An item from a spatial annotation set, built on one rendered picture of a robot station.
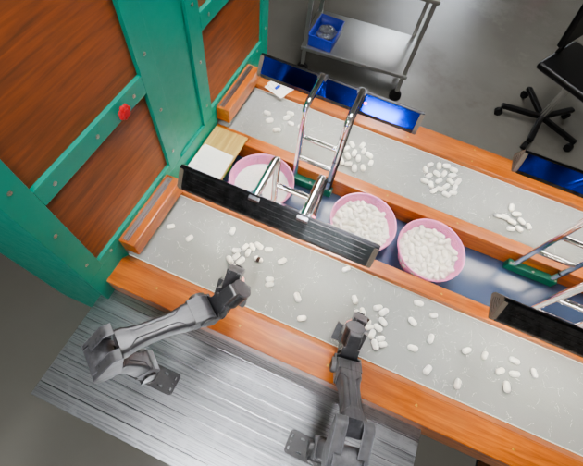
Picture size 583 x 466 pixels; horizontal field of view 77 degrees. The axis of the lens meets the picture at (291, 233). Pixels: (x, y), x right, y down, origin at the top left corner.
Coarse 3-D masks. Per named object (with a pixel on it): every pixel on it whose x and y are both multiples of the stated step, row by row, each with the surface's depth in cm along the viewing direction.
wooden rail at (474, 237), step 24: (264, 144) 157; (312, 168) 154; (336, 192) 159; (384, 192) 152; (408, 216) 153; (432, 216) 149; (480, 240) 148; (504, 240) 147; (528, 264) 148; (552, 264) 144
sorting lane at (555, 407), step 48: (192, 240) 137; (240, 240) 139; (288, 240) 141; (288, 288) 132; (336, 288) 134; (384, 288) 135; (384, 336) 127; (480, 336) 131; (432, 384) 122; (480, 384) 123; (528, 384) 125; (576, 384) 126; (528, 432) 118; (576, 432) 119
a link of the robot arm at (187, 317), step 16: (192, 304) 94; (208, 304) 97; (160, 320) 89; (176, 320) 90; (192, 320) 92; (96, 336) 83; (112, 336) 87; (128, 336) 84; (144, 336) 86; (160, 336) 88; (112, 352) 81; (128, 352) 83; (96, 368) 83; (112, 368) 83
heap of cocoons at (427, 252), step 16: (400, 240) 147; (416, 240) 146; (432, 240) 146; (448, 240) 147; (416, 256) 143; (432, 256) 144; (448, 256) 146; (416, 272) 140; (432, 272) 140; (448, 272) 141
